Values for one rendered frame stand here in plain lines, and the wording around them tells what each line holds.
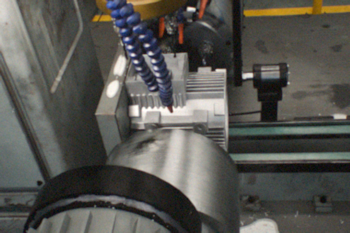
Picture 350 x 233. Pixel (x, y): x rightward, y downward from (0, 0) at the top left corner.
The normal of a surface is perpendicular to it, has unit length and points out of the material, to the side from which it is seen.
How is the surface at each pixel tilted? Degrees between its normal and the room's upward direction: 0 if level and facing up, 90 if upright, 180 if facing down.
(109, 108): 0
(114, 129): 90
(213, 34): 90
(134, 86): 90
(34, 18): 90
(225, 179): 55
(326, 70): 0
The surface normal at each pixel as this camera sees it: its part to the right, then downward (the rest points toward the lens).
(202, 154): 0.43, -0.65
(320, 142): -0.09, 0.66
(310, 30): -0.11, -0.76
